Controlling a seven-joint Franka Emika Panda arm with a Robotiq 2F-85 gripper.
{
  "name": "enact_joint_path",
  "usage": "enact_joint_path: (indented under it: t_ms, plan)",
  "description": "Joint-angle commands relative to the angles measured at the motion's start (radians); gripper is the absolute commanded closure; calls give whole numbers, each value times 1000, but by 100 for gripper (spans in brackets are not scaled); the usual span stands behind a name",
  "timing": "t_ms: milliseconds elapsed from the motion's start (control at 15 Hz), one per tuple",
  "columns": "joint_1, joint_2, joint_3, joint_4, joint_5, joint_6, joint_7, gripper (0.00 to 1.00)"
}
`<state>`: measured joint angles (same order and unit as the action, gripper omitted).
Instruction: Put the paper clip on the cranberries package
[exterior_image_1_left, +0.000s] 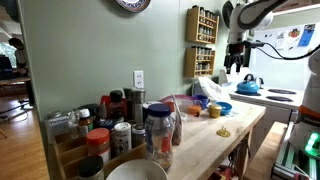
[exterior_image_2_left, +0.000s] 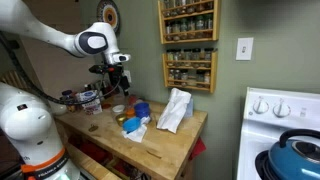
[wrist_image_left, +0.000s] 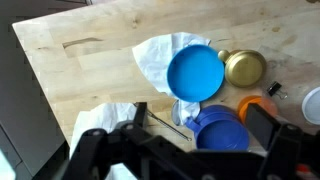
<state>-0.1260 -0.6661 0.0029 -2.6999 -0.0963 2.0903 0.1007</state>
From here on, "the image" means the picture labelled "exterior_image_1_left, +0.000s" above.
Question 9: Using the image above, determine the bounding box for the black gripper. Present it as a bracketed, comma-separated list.
[225, 43, 244, 74]

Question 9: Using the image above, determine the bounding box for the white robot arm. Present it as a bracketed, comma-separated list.
[224, 0, 288, 74]

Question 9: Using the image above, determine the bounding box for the yellow paper clip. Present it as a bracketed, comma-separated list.
[216, 127, 231, 137]

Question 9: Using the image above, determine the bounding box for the cranberries package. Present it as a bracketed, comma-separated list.
[172, 95, 182, 146]

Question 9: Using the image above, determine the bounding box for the blue kettle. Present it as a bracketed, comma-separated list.
[237, 74, 259, 94]

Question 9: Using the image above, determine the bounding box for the white plastic bag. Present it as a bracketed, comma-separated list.
[192, 76, 231, 101]

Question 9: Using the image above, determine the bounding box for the lower wooden spice rack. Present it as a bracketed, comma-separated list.
[184, 46, 215, 78]

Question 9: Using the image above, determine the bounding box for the wooden spice rack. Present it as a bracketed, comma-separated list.
[187, 5, 219, 44]
[184, 46, 215, 78]

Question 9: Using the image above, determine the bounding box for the blue bowl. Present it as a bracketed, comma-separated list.
[217, 102, 232, 115]

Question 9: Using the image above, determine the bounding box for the blue mug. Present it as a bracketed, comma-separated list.
[193, 94, 210, 109]

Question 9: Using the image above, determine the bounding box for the yellow small cup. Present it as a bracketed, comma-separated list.
[208, 104, 222, 118]

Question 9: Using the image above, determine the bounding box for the upper wooden spice rack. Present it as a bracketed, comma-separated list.
[187, 5, 219, 44]

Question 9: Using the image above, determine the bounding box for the orange small cup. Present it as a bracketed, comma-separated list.
[188, 105, 201, 117]

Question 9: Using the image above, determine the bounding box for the white stove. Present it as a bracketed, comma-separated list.
[218, 67, 305, 158]

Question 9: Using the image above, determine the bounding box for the wooden butcher block table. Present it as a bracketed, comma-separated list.
[166, 101, 265, 180]

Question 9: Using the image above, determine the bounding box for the blue-lidded plastic jar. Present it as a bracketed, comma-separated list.
[145, 104, 173, 171]

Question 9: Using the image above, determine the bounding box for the steel pepper grinder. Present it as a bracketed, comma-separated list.
[131, 88, 146, 123]

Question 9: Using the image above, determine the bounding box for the black-capped red bottle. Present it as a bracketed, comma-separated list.
[108, 90, 125, 122]

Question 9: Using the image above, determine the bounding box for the white spice shaker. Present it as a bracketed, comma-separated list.
[114, 122, 132, 155]

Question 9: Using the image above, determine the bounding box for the white bowl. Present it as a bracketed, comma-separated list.
[106, 159, 168, 180]

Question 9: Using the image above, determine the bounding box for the orange-lidded jar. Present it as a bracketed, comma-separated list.
[86, 128, 110, 163]

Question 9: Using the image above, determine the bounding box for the white carton box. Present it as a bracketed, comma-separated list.
[45, 116, 70, 144]

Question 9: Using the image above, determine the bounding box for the wooden organizer crate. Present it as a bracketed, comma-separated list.
[53, 132, 146, 180]

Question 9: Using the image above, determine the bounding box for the white wall outlet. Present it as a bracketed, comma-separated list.
[133, 71, 144, 88]

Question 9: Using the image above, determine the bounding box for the decorative wall plate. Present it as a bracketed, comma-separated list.
[115, 0, 151, 13]

